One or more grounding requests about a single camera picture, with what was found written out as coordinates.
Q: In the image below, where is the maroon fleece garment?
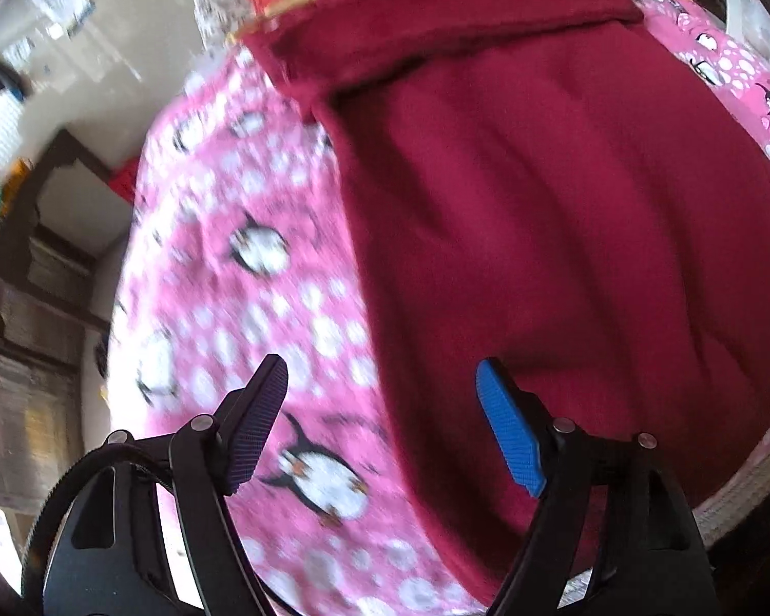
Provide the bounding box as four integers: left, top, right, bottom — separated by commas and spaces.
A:
246, 0, 770, 602

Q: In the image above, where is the dark wooden side table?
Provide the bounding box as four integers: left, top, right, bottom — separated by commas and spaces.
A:
0, 127, 133, 373

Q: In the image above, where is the pink penguin bedspread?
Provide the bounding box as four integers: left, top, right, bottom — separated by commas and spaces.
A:
108, 0, 770, 614

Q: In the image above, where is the red paper bag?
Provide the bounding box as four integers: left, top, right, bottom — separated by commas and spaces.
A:
107, 156, 140, 204

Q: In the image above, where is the dark hanging cloth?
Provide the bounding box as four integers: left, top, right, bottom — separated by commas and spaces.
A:
0, 60, 29, 103

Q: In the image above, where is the floral folded quilt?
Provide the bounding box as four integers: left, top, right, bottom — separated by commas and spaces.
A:
193, 0, 254, 53

